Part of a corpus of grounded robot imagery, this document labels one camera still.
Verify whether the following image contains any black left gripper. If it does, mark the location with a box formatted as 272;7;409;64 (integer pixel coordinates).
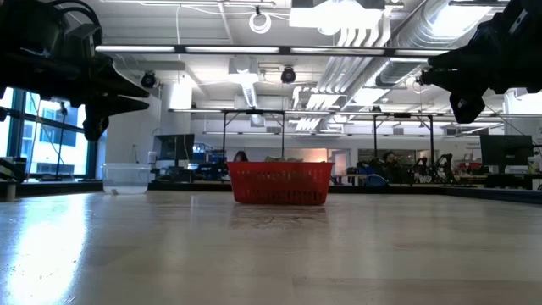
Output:
0;53;151;142

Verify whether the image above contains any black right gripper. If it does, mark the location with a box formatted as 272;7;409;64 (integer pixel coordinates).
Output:
419;0;542;125

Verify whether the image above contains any pale green printed paper packet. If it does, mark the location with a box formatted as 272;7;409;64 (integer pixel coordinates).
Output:
264;155;304;164

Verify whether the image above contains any red plastic basket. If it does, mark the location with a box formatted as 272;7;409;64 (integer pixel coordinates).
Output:
226;160;335;207

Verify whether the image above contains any black tripod stand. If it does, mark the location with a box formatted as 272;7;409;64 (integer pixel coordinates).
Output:
54;101;71;179

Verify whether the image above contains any clear plastic container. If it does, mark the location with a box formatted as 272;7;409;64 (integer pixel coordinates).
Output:
102;163;152;196

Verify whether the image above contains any black computer monitor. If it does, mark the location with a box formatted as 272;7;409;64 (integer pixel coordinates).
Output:
152;134;196;162
479;135;534;169

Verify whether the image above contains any large window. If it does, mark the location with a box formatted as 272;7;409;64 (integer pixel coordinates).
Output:
0;86;102;180

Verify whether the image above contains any black background desk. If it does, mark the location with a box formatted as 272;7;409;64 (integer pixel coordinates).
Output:
484;172;542;191

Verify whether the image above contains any small grey cylinder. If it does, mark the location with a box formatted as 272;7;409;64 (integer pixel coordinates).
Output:
3;179;18;202

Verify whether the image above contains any blue bag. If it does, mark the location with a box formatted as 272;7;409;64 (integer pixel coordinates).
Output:
363;173;389;188

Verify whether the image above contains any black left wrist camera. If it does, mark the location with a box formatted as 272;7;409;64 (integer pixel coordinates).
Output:
63;23;104;60

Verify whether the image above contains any black background rig frame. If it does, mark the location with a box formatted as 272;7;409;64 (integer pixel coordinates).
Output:
219;108;287;164
371;112;436;167

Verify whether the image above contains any black left wrist camera cable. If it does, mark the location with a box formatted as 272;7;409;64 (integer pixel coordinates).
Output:
44;0;102;31

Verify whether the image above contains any white cable coil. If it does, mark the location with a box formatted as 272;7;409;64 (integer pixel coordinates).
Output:
248;6;274;36

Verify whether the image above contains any black frame bar with lights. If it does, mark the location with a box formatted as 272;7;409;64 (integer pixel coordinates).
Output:
95;43;452;59

